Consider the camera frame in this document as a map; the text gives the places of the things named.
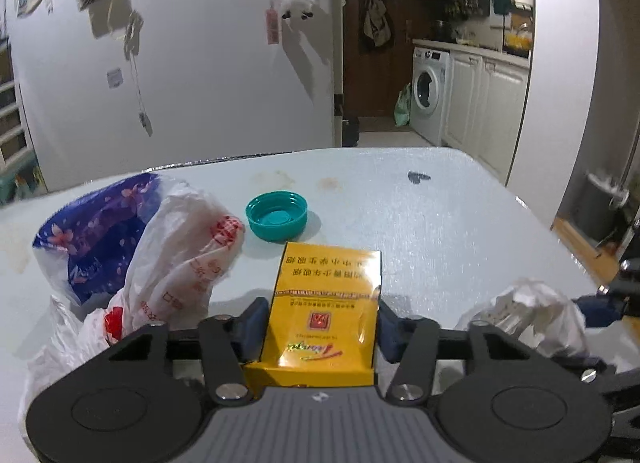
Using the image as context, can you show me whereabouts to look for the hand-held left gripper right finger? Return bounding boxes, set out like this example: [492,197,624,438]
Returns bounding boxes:
[377,299,568,404]

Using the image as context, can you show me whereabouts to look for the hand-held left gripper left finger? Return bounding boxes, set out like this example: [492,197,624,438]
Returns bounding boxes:
[65,297,271,406]

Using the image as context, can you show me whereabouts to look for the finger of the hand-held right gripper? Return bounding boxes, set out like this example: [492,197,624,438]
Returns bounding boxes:
[571,257,640,330]
[579,366,640,449]

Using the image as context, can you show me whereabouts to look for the clear plastic bag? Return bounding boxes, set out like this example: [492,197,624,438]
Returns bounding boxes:
[466,278,589,360]

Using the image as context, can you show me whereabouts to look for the yellow cardboard box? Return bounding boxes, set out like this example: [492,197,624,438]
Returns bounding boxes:
[244,241,384,388]

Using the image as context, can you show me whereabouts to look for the teal bottle cap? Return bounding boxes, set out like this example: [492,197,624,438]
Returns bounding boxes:
[244,191,309,243]

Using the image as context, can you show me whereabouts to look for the purple floral plastic bag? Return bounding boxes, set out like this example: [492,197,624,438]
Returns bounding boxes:
[32,172,167,307]

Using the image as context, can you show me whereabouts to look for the grey trash can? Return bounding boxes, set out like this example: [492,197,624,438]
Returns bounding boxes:
[571,170,632,247]

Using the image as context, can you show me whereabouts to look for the white red-printed plastic bag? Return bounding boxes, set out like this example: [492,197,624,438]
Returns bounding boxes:
[19,178,247,421]

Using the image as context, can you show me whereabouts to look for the black floor box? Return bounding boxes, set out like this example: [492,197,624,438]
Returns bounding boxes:
[342,115,361,148]

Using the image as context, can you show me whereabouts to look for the green plastic bag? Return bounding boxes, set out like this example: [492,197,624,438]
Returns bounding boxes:
[393,82,414,128]

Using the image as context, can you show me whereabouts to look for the white kitchen cabinets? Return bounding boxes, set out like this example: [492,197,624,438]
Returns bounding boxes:
[442,48,532,185]

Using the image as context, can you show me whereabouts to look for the white refrigerator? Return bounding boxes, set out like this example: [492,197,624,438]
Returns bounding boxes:
[320,0,346,149]

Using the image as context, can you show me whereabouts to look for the white washing machine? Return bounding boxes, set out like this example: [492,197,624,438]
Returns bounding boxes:
[409,45,452,147]

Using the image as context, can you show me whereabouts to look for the dark wooden door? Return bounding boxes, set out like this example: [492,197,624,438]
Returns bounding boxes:
[342,0,417,119]

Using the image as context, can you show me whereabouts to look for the white drawer cabinet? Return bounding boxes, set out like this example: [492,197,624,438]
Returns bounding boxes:
[0,40,49,205]

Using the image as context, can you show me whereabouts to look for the grey hanging bag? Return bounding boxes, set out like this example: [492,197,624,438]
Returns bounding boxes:
[361,0,394,50]

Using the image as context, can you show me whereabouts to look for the pink wall tag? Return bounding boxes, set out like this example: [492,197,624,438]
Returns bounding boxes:
[264,4,280,44]

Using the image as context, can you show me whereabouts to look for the white fluffy wall toy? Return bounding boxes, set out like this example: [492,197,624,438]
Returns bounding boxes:
[279,0,317,22]

